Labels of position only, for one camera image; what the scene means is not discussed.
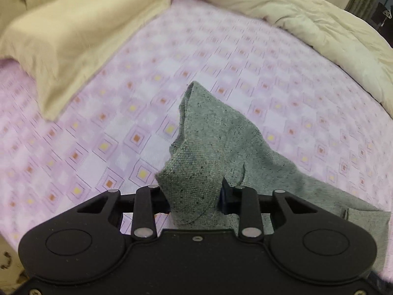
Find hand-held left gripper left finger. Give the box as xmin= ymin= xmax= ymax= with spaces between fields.
xmin=77 ymin=184 xmax=171 ymax=241

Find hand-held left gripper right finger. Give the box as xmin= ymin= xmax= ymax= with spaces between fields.
xmin=219 ymin=178 xmax=318 ymax=241

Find grey fleece pants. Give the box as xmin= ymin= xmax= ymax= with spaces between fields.
xmin=155 ymin=81 xmax=390 ymax=279

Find cream bedside cabinet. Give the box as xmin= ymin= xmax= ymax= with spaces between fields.
xmin=0 ymin=230 xmax=31 ymax=286

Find beige pillow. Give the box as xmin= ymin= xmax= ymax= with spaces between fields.
xmin=0 ymin=0 xmax=175 ymax=122

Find cream duvet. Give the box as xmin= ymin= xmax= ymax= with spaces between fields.
xmin=173 ymin=0 xmax=393 ymax=114

